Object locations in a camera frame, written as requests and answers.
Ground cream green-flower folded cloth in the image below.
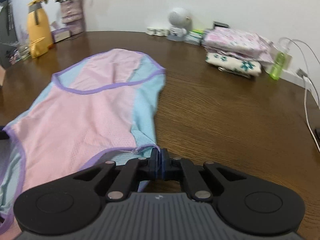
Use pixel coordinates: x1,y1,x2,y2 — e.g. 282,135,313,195
206,53,261,78

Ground white charging cable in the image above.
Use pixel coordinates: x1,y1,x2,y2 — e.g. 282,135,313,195
277,37,320,153

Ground clear glass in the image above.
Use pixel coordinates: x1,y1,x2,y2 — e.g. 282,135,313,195
18,43,31,60

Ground black appliance cabinet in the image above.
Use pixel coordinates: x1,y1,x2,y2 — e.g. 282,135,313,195
0,0,18,69

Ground yellow mug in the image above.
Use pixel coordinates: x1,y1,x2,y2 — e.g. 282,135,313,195
29,37,49,59

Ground white robot figurine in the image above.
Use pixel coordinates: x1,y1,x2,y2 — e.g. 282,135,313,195
167,7,191,42

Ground yellow thermos jug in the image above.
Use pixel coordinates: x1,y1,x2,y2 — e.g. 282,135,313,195
27,2,54,49

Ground white power strip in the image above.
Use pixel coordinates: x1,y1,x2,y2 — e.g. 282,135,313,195
262,64,311,89

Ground pink floral folded cloth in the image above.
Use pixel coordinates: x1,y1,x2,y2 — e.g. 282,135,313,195
203,27,273,63

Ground pink blue purple garment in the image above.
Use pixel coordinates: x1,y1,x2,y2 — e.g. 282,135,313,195
1,49,165,239

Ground purple tissue box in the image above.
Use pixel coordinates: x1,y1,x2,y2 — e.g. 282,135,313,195
50,21,71,43

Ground small green white boxes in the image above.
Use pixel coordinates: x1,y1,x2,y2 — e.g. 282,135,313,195
184,30,204,46

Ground black phone holder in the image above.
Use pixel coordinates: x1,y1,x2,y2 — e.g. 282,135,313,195
314,128,320,140

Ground green spray bottle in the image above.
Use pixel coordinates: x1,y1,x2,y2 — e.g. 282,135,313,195
269,42,287,80

